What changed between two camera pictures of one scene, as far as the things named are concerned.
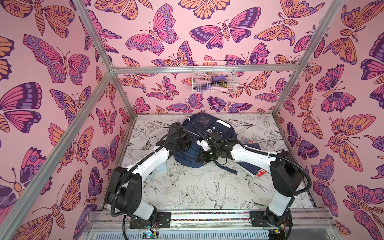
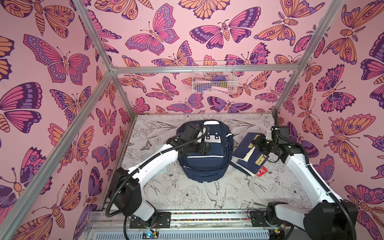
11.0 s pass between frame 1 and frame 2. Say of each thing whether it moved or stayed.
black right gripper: moved
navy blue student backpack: moved
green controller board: stayed
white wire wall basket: stayed
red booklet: stayed
